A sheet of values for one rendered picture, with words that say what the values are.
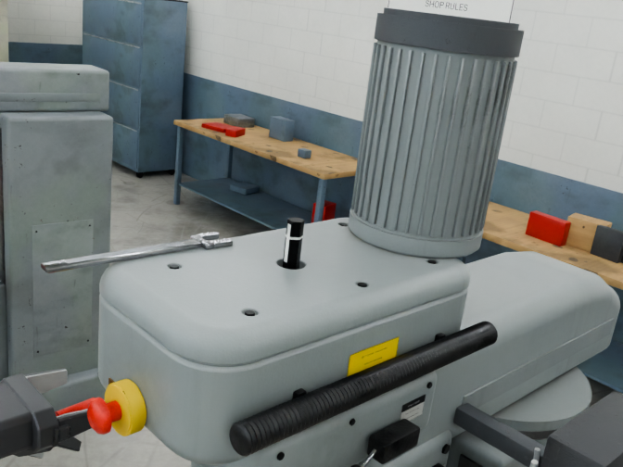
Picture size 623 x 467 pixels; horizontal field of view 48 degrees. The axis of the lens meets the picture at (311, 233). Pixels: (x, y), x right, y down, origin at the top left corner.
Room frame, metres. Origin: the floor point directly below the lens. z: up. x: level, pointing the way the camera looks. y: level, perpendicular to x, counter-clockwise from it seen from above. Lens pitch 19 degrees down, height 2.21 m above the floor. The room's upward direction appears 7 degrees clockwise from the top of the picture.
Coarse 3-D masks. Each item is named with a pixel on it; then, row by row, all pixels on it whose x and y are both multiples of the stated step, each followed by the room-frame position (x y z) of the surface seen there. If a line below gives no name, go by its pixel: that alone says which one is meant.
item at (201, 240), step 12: (192, 240) 0.85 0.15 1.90; (204, 240) 0.86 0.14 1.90; (216, 240) 0.86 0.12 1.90; (228, 240) 0.87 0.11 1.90; (108, 252) 0.78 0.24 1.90; (120, 252) 0.78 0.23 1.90; (132, 252) 0.78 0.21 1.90; (144, 252) 0.79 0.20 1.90; (156, 252) 0.80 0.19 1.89; (168, 252) 0.81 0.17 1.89; (48, 264) 0.72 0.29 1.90; (60, 264) 0.72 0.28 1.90; (72, 264) 0.73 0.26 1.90; (84, 264) 0.74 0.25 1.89; (96, 264) 0.75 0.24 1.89
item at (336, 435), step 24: (408, 384) 0.85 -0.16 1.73; (432, 384) 0.88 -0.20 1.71; (360, 408) 0.78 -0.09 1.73; (384, 408) 0.81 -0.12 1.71; (408, 408) 0.85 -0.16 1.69; (312, 432) 0.72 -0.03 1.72; (336, 432) 0.74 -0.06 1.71; (360, 432) 0.78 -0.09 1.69; (264, 456) 0.66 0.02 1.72; (288, 456) 0.69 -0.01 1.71; (312, 456) 0.72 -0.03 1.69; (336, 456) 0.75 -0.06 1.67; (360, 456) 0.78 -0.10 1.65
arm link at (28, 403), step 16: (0, 384) 0.73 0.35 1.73; (16, 384) 0.73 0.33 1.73; (0, 400) 0.70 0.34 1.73; (16, 400) 0.70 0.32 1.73; (32, 400) 0.70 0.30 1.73; (0, 416) 0.67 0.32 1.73; (16, 416) 0.67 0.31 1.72; (32, 416) 0.68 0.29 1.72; (48, 416) 0.69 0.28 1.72; (0, 432) 0.66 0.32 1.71; (16, 432) 0.67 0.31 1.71; (32, 432) 0.68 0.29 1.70; (48, 432) 0.68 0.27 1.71; (0, 448) 0.66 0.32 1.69; (16, 448) 0.67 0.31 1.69; (32, 448) 0.68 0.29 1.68
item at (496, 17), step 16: (400, 0) 6.18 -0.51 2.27; (416, 0) 6.07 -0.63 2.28; (432, 0) 5.96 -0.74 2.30; (448, 0) 5.85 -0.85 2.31; (464, 0) 5.74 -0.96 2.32; (480, 0) 5.64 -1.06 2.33; (496, 0) 5.55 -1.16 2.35; (512, 0) 5.45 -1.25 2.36; (464, 16) 5.72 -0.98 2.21; (480, 16) 5.62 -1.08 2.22; (496, 16) 5.53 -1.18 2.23
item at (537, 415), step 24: (552, 384) 1.21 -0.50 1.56; (576, 384) 1.22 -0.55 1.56; (504, 408) 1.10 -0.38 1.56; (528, 408) 1.11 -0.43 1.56; (552, 408) 1.12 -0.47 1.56; (576, 408) 1.13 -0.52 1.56; (528, 432) 1.07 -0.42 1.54; (552, 432) 1.08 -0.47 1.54; (456, 456) 1.04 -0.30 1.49; (480, 456) 1.01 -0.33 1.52; (504, 456) 1.00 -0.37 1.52
